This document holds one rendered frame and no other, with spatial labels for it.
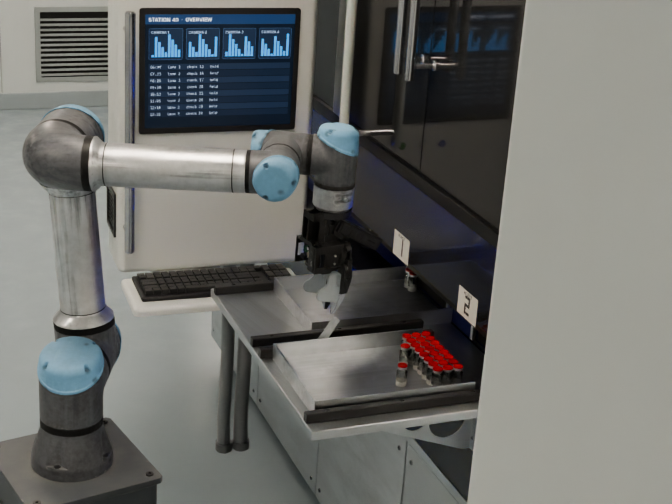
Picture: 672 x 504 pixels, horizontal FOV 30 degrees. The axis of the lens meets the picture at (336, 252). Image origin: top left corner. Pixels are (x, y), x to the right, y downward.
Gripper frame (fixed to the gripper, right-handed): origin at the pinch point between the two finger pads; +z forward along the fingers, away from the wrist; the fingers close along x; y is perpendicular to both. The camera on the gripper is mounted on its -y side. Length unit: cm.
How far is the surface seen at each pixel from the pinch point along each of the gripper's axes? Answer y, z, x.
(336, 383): -5.6, 20.2, -4.0
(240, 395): -35, 73, -92
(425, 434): -21.5, 30.0, 6.7
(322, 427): 6.3, 20.3, 9.6
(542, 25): 80, -85, 132
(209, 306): -9, 30, -65
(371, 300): -36, 20, -36
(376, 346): -22.5, 19.8, -14.3
